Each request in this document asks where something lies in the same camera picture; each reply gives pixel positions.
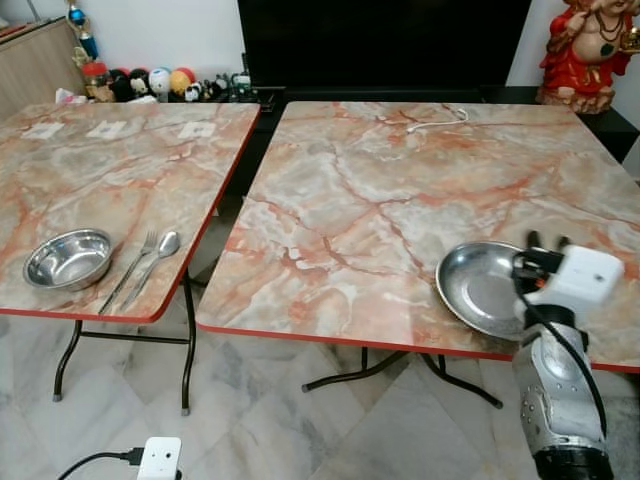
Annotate round steel plate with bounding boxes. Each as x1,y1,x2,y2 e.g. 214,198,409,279
436,241,561,341

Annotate white plastic hook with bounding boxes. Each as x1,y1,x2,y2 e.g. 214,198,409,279
406,107,470,134

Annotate blue hanging ornament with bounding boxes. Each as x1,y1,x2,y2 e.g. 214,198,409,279
66,0,100,60

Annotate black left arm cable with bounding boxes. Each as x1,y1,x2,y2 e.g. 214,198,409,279
57,449,146,480

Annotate steel fork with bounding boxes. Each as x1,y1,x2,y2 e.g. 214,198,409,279
98,232,159,316

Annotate white and blue toy ball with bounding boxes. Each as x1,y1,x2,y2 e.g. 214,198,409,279
148,67,173,98

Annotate light wooden cabinet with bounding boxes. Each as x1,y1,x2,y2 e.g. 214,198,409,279
0,18,87,121

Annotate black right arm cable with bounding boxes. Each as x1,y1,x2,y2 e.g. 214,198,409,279
512,256,609,441

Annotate orange and yellow toy ball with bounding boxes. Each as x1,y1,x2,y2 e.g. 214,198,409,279
170,67,197,96

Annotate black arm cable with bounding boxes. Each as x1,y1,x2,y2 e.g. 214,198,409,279
512,256,609,441
57,449,146,480

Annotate large marble top folding table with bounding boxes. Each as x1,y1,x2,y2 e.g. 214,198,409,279
195,100,640,409

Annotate small steel bowl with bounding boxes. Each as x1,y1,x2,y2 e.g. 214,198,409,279
24,229,114,292

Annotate steel spoon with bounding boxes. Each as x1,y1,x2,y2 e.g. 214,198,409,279
120,231,182,311

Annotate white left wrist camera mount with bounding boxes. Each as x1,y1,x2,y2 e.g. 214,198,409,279
137,437,183,480

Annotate small marble top folding table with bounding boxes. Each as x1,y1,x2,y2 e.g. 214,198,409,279
0,100,263,416

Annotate red laughing buddha statue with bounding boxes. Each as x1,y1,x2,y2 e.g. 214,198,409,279
537,0,640,113

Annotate white square sticker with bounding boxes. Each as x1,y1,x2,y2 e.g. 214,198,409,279
177,121,220,140
86,120,130,140

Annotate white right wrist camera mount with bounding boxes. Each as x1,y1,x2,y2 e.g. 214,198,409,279
525,246,625,307

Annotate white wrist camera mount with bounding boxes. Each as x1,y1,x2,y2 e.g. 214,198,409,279
137,437,183,480
525,246,625,307

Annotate black flat screen television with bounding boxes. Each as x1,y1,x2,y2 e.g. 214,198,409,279
237,0,533,90

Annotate red lidded jar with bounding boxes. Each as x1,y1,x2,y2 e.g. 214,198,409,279
82,62,114,103

